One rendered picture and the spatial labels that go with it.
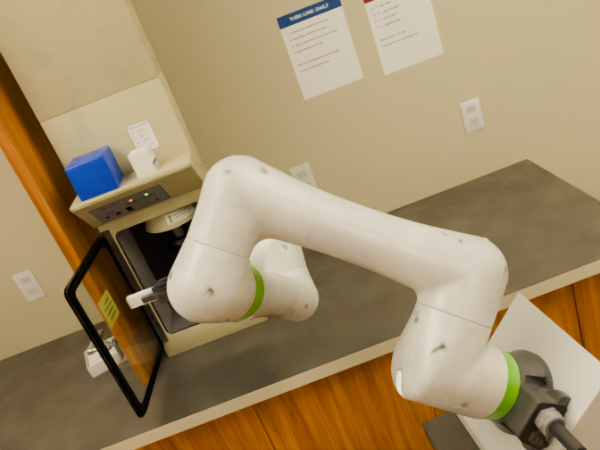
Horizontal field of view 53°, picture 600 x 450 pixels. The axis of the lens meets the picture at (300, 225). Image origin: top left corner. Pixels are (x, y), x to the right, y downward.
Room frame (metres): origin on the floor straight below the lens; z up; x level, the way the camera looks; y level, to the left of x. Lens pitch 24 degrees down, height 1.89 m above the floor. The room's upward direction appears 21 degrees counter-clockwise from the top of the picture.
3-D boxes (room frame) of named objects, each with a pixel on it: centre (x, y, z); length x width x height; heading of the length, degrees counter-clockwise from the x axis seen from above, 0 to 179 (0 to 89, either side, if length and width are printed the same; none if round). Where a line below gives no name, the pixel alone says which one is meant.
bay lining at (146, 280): (1.68, 0.35, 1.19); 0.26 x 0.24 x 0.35; 89
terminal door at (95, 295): (1.39, 0.53, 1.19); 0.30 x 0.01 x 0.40; 173
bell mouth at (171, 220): (1.66, 0.33, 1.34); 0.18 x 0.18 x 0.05
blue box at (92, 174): (1.50, 0.43, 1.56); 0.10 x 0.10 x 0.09; 89
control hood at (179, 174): (1.50, 0.36, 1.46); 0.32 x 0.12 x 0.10; 89
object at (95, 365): (1.68, 0.71, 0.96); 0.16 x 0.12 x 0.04; 106
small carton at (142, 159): (1.50, 0.31, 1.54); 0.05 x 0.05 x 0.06; 86
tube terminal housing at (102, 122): (1.68, 0.35, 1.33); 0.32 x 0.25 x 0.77; 89
